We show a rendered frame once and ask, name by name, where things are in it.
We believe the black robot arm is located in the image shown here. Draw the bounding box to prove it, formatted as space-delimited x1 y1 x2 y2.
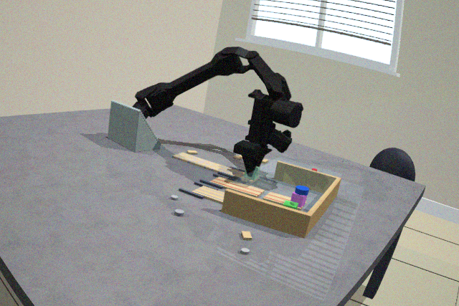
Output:
133 47 304 153

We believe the tan open-top box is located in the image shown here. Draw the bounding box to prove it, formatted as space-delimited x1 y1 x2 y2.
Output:
221 156 343 238

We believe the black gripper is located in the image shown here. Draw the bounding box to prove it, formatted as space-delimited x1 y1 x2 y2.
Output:
233 116 274 173

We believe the blue cylinder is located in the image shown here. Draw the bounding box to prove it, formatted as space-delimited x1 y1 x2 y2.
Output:
295 186 309 196

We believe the pale yellow flat strip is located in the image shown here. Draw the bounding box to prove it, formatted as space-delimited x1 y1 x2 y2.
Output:
192 186 224 204

